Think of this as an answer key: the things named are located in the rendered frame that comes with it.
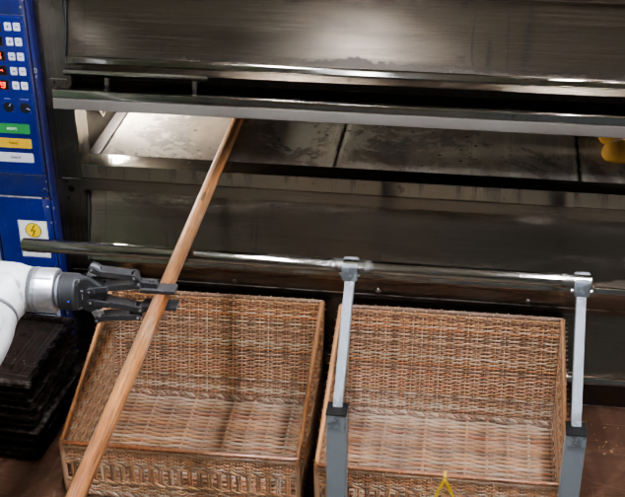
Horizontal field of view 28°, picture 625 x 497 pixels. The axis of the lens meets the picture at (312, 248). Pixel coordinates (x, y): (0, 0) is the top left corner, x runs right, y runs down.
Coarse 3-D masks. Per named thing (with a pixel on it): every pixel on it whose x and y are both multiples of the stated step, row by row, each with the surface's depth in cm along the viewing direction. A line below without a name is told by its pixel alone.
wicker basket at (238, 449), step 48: (96, 336) 301; (192, 336) 313; (240, 336) 311; (288, 336) 309; (96, 384) 303; (192, 384) 316; (240, 384) 314; (144, 432) 304; (192, 432) 304; (240, 432) 303; (288, 432) 303; (96, 480) 283; (144, 480) 281; (192, 480) 280; (240, 480) 278; (288, 480) 288
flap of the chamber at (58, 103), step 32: (256, 96) 279; (288, 96) 279; (320, 96) 280; (352, 96) 280; (384, 96) 281; (416, 96) 281; (448, 96) 282; (448, 128) 264; (480, 128) 263; (512, 128) 262; (544, 128) 261; (576, 128) 260; (608, 128) 259
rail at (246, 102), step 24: (72, 96) 274; (96, 96) 273; (120, 96) 272; (144, 96) 272; (168, 96) 271; (192, 96) 270; (216, 96) 270; (528, 120) 261; (552, 120) 261; (576, 120) 260; (600, 120) 259; (624, 120) 258
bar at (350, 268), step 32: (128, 256) 266; (160, 256) 264; (192, 256) 263; (224, 256) 262; (256, 256) 262; (288, 256) 261; (352, 288) 259; (576, 288) 253; (576, 320) 252; (576, 352) 251; (576, 384) 249; (576, 416) 247; (576, 448) 246; (576, 480) 250
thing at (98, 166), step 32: (96, 160) 301; (128, 160) 301; (160, 160) 300; (192, 160) 300; (352, 192) 292; (384, 192) 291; (416, 192) 290; (448, 192) 289; (480, 192) 288; (512, 192) 286; (544, 192) 285; (576, 192) 284; (608, 192) 284
